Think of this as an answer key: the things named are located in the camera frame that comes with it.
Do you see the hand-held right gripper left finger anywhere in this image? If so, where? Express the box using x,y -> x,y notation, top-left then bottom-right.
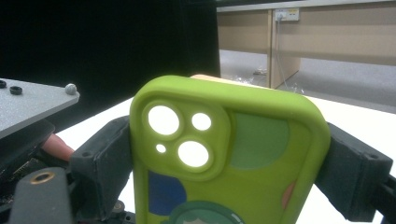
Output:
68,115 -> 135,222

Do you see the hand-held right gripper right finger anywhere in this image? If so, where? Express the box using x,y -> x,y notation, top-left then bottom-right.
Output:
313,121 -> 395,224

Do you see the green phone case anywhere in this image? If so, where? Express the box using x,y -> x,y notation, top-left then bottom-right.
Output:
128,74 -> 332,224

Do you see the white table sheet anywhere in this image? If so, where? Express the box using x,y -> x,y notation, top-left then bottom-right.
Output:
55,94 -> 396,224

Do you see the black curtain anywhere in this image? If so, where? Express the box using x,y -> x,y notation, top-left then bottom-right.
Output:
0,0 -> 222,135

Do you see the white floor cable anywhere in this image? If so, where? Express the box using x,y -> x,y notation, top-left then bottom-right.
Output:
275,12 -> 304,94

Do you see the white wall socket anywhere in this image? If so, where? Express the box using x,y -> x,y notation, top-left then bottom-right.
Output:
274,7 -> 301,22

